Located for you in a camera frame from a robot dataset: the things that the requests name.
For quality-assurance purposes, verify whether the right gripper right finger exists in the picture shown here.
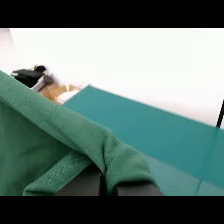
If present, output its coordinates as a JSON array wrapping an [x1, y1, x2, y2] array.
[[115, 181, 165, 197]]

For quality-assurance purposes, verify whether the green garment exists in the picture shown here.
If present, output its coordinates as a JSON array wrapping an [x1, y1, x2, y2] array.
[[0, 70, 158, 197]]

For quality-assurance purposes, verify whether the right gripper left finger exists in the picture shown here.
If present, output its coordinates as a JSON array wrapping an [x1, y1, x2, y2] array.
[[57, 162, 102, 197]]

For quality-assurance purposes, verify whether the heap of clothes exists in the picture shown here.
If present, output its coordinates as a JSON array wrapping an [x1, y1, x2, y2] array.
[[10, 65, 56, 93]]

